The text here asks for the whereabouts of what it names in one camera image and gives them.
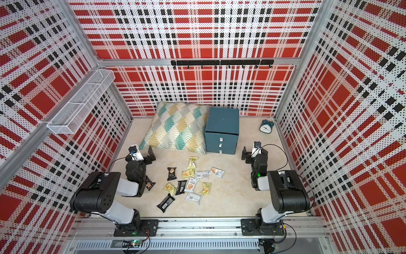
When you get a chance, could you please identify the black cookie packet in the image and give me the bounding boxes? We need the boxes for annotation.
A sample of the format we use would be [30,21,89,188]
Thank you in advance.
[156,194,175,213]
[167,167,177,181]
[176,180,187,195]
[145,176,156,191]

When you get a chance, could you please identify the teal three-drawer cabinet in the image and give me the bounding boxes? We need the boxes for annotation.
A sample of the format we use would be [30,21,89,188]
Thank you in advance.
[205,107,240,155]

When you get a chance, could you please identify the yellow cookie packet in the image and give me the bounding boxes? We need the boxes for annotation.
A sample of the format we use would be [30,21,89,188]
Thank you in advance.
[187,156,198,170]
[182,168,196,180]
[200,182,212,195]
[163,182,177,197]

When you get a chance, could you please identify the yellow cookie packet top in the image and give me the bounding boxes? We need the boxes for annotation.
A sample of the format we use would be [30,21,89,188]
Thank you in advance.
[187,156,198,170]

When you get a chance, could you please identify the black cookie packet bottom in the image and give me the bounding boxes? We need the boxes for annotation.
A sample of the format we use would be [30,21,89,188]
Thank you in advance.
[156,194,175,213]

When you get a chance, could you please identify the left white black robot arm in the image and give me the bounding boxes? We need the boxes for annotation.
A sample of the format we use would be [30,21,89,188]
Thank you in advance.
[70,145,159,237]

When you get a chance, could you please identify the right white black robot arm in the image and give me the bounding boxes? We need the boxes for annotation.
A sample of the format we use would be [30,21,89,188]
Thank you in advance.
[241,146,312,237]

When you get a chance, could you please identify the white cookie packet right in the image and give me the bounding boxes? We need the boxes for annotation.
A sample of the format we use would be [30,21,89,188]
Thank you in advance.
[209,167,225,179]

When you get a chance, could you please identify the teal alarm clock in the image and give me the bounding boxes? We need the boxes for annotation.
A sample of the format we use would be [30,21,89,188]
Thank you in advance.
[259,119,274,134]

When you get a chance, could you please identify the patterned green yellow pillow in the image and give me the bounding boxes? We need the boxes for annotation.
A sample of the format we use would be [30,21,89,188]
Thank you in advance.
[139,101,210,155]

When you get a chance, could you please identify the white cookie packet centre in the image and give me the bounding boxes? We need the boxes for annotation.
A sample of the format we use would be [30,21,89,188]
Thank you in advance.
[195,170,209,179]

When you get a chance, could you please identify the white cookie packet bottom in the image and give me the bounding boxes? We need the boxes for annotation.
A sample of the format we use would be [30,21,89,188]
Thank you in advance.
[185,192,203,205]

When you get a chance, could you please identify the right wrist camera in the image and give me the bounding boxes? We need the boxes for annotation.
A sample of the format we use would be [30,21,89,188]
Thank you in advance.
[251,141,262,158]

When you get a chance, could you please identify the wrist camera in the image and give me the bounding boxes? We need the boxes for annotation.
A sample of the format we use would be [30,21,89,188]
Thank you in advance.
[129,144,140,153]
[251,141,262,158]

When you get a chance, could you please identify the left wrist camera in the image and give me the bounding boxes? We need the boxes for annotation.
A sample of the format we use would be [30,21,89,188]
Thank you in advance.
[129,144,140,153]

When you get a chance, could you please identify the white wire mesh basket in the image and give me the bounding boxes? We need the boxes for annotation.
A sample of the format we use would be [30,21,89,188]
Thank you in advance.
[47,69,115,134]

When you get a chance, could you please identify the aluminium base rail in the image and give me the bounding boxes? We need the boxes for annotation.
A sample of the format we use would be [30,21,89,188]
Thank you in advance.
[62,217,334,254]

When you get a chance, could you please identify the black wall hook rail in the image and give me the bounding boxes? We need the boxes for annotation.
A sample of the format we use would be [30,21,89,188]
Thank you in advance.
[170,59,274,68]

